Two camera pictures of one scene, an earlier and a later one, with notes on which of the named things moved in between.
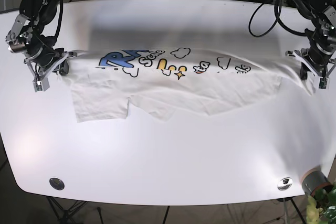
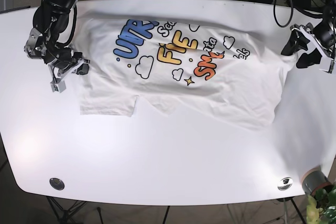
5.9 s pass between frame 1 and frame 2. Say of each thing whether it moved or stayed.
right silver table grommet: stayed
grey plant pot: stayed
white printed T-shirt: moved
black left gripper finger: moved
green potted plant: stayed
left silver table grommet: stayed
